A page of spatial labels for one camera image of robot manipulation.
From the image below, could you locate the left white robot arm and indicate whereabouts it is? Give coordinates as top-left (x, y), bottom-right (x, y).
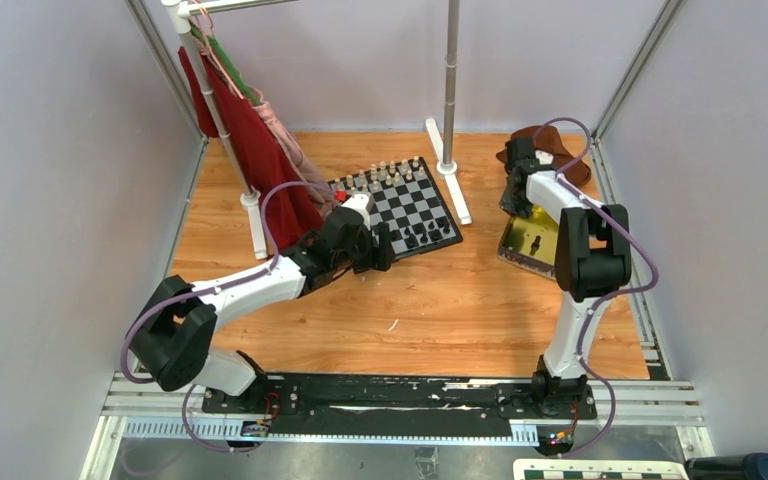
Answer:
top-left (124, 192), bottom-right (395, 413)

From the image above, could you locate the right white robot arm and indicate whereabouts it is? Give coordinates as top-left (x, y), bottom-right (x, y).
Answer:
top-left (500, 137), bottom-right (632, 418)

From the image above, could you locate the white clothes rack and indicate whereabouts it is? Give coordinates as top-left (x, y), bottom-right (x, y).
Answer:
top-left (162, 0), bottom-right (473, 260)

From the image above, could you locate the yellow transparent tray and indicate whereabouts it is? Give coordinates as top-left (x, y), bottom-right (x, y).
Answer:
top-left (497, 206), bottom-right (559, 280)

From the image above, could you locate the green clothes hanger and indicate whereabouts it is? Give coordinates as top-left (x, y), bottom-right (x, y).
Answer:
top-left (190, 22), bottom-right (263, 107)

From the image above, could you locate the black white chessboard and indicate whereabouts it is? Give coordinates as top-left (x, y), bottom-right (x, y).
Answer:
top-left (328, 156), bottom-right (463, 261)

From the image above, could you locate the brown cloth pile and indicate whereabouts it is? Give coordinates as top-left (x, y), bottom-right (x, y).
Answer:
top-left (510, 125), bottom-right (592, 187)

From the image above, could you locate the pink hanging garment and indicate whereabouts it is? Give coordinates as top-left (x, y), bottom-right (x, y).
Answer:
top-left (251, 87), bottom-right (337, 219)

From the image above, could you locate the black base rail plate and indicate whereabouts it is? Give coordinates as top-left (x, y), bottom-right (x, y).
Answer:
top-left (200, 372), bottom-right (597, 438)

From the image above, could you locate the black piece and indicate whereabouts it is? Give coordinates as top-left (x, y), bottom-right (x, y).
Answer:
top-left (529, 235), bottom-right (542, 256)

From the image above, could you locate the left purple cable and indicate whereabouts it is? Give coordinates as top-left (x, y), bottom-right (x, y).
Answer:
top-left (120, 180), bottom-right (349, 455)

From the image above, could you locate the red hanging garment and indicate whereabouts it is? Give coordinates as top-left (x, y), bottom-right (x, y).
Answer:
top-left (202, 58), bottom-right (336, 250)

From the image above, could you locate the dark blue object corner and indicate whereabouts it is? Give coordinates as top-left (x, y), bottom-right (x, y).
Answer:
top-left (684, 453), bottom-right (768, 480)

